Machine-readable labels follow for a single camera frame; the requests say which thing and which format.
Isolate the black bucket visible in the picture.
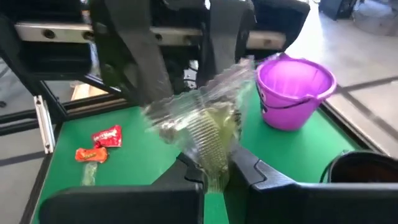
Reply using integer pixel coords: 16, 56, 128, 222
320, 150, 398, 184

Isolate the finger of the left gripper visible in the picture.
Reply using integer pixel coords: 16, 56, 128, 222
89, 0, 175, 106
198, 0, 257, 87

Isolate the silver corner bracket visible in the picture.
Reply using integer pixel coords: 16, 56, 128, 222
33, 95, 57, 155

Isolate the purple face bucket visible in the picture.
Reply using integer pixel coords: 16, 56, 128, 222
255, 52, 338, 131

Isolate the orange peanut butter cup pack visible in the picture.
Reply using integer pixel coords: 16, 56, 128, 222
74, 146, 109, 164

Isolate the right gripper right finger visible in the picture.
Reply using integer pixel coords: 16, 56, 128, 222
223, 145, 398, 224

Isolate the green felt table mat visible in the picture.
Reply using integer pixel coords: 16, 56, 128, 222
30, 90, 361, 224

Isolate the clear green candy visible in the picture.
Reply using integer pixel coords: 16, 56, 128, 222
141, 55, 257, 194

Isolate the black crate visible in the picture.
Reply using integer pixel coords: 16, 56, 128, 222
318, 0, 358, 21

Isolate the grey bin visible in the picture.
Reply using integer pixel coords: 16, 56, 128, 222
353, 0, 398, 37

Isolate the red Skittles pack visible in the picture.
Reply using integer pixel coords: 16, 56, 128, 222
91, 124, 123, 149

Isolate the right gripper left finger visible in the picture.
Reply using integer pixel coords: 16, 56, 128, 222
39, 152, 206, 224

